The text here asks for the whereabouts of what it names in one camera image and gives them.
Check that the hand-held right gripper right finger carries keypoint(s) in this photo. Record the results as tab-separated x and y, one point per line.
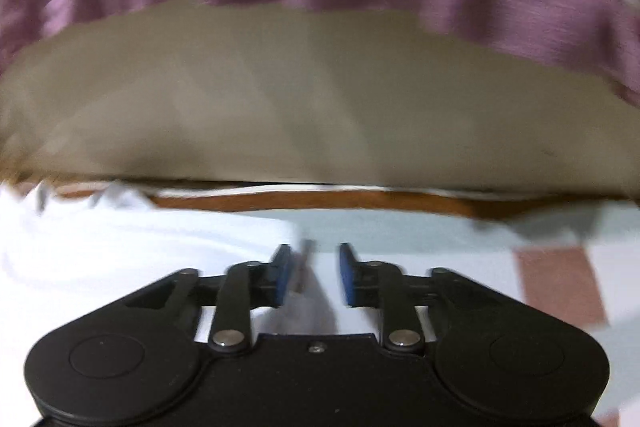
347	279

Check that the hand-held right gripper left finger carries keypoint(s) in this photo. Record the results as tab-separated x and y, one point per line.
281	277

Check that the white t-shirt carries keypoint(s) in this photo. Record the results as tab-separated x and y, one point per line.
100	247

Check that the beige bed frame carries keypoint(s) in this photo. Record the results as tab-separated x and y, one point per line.
300	107

